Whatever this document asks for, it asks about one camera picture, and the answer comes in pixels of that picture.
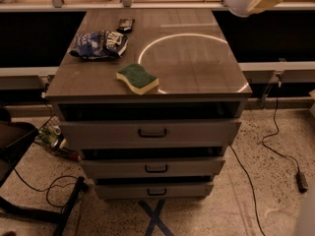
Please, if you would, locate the bottom grey drawer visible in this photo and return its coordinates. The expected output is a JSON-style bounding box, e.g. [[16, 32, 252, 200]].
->
[[94, 182, 214, 200]]

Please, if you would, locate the black stand with cable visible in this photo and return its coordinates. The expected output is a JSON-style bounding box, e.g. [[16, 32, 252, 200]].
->
[[0, 106, 89, 236]]

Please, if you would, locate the grey drawer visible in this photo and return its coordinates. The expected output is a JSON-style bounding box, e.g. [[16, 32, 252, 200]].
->
[[82, 157, 224, 179], [94, 182, 214, 200], [61, 119, 241, 149]]

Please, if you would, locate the top grey drawer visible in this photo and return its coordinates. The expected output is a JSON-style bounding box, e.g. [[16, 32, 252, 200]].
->
[[61, 119, 241, 149]]

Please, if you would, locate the wire basket with cans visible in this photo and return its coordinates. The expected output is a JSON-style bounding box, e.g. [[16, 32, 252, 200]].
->
[[35, 115, 81, 162]]

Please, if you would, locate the black power adapter with cable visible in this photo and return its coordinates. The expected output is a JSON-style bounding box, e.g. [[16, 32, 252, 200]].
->
[[259, 77, 308, 194]]

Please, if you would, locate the long black floor cable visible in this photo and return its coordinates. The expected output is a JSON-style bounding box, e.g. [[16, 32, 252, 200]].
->
[[229, 145, 267, 236]]

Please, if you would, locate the blue chip bag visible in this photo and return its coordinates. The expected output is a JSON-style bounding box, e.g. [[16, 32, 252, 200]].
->
[[69, 30, 128, 60]]

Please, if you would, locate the green and yellow sponge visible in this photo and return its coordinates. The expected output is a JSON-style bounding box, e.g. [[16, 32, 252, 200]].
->
[[116, 64, 159, 95]]

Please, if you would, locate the small black snack packet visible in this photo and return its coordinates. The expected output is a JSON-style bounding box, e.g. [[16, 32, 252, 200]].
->
[[116, 19, 135, 33]]

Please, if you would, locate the grey drawer cabinet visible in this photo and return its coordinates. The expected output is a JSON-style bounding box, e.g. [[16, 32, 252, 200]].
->
[[47, 9, 251, 199]]

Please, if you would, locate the middle grey drawer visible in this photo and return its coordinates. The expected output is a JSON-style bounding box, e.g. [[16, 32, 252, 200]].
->
[[82, 157, 224, 179]]

